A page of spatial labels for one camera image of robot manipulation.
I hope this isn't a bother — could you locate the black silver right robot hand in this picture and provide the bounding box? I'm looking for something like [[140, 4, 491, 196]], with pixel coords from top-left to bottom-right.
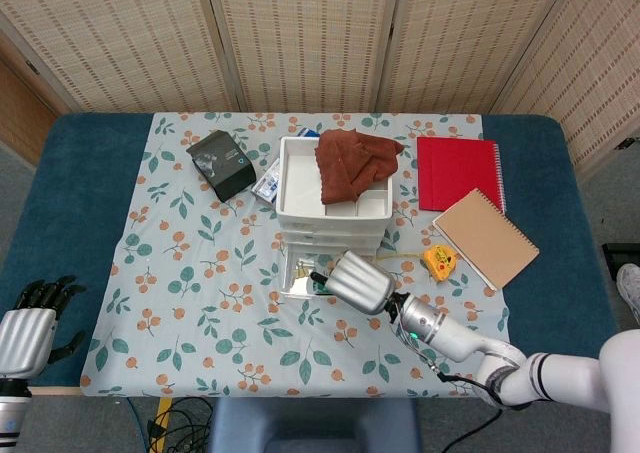
[[309, 250, 398, 317]]

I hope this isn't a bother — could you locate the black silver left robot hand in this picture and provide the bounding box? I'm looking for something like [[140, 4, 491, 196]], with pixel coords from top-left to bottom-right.
[[0, 275, 87, 380]]

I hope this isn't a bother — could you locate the clear drawer with handle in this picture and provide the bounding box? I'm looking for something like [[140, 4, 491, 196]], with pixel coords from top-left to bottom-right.
[[277, 242, 378, 300]]

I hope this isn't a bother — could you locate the white plastic drawer unit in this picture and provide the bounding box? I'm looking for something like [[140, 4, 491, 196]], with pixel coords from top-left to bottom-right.
[[276, 135, 395, 254]]

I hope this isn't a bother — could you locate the yellow tape measure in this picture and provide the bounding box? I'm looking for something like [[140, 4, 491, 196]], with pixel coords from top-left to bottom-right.
[[375, 244, 457, 280]]

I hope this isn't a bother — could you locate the brown cloth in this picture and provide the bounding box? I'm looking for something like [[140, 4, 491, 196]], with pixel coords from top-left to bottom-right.
[[313, 127, 405, 206]]

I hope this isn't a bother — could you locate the white blue small carton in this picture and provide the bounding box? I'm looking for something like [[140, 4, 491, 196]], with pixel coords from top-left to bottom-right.
[[251, 156, 282, 204]]

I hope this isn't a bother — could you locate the kraft brown spiral notebook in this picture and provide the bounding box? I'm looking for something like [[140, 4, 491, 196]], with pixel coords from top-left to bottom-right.
[[431, 187, 541, 292]]

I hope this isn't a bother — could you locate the teal blue table cover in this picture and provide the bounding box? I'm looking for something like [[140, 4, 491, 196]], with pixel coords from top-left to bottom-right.
[[0, 112, 617, 398]]

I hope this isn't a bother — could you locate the red spiral notebook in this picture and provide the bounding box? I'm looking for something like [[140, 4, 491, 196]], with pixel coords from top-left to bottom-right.
[[416, 135, 507, 213]]

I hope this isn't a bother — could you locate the blue padded seat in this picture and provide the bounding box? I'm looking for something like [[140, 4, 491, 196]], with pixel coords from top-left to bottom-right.
[[207, 396, 421, 453]]

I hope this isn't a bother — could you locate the floral print tablecloth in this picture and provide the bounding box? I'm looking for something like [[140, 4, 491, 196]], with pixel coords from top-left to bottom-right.
[[79, 111, 516, 399]]

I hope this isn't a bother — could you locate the black cardboard box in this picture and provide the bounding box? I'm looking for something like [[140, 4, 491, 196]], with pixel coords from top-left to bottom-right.
[[185, 129, 258, 204]]

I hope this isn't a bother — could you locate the wooden door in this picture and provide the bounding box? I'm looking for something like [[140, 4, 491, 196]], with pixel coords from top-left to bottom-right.
[[0, 47, 62, 167]]

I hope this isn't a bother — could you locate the woven folding screen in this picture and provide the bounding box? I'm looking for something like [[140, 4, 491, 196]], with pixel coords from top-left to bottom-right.
[[0, 0, 640, 174]]

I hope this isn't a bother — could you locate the black floor stand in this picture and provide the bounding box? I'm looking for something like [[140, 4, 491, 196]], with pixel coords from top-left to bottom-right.
[[601, 242, 640, 275]]

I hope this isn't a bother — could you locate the white shoe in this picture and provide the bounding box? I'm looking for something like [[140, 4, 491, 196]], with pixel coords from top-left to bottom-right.
[[615, 263, 640, 319]]

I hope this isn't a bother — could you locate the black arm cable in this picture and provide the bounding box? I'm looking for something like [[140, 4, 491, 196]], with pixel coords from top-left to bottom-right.
[[392, 317, 507, 407]]

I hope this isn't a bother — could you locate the blue floor cable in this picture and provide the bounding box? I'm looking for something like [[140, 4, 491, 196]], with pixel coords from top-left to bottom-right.
[[125, 396, 152, 453]]

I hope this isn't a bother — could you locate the black cable bundle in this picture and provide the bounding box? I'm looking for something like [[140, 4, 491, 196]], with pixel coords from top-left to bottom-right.
[[144, 396, 217, 453]]

